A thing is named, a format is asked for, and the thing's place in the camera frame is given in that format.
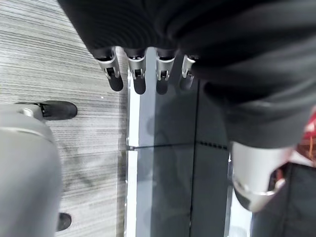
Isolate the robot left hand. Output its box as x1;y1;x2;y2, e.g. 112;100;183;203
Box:
57;0;316;219

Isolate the dark robot foot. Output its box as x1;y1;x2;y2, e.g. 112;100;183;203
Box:
15;100;78;121
57;212;72;232

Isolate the silver robot leg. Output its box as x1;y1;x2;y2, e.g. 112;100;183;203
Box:
0;103;63;237

